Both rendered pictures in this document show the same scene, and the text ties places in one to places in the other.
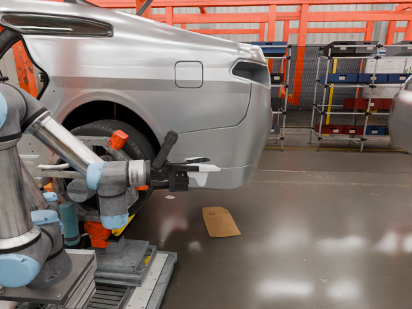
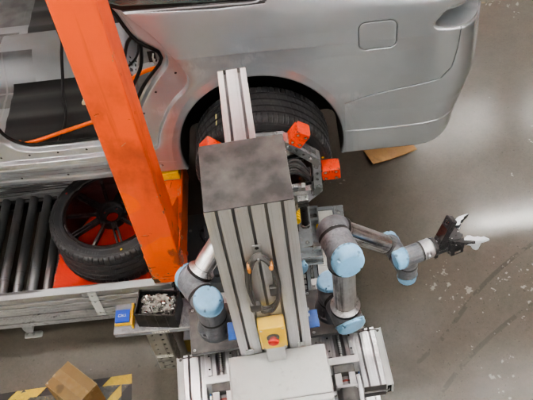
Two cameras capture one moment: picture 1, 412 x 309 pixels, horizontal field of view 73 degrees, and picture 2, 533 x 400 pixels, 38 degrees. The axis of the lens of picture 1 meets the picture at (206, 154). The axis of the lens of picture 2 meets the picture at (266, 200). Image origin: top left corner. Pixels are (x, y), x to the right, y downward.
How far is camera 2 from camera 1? 2.47 m
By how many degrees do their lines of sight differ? 33
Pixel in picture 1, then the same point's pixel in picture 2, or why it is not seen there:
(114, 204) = (414, 273)
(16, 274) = (355, 327)
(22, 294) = (331, 330)
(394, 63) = not seen: outside the picture
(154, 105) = (328, 73)
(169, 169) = (450, 242)
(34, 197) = not seen: hidden behind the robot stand
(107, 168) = (412, 256)
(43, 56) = (161, 39)
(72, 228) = not seen: hidden behind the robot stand
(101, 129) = (270, 122)
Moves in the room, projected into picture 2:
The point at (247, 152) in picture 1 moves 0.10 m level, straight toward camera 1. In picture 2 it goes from (451, 99) to (455, 114)
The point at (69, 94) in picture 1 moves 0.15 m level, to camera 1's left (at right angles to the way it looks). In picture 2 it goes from (203, 76) to (170, 83)
